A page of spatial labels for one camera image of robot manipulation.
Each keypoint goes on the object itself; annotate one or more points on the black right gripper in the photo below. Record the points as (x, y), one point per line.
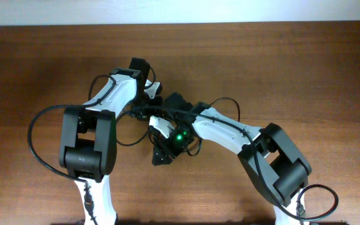
(165, 152)

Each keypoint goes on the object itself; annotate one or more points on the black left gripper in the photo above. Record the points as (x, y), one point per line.
(156, 110)

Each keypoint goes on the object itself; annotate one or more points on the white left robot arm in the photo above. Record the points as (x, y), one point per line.
(88, 146)

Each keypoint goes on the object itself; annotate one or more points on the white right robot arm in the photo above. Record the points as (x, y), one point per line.
(276, 167)

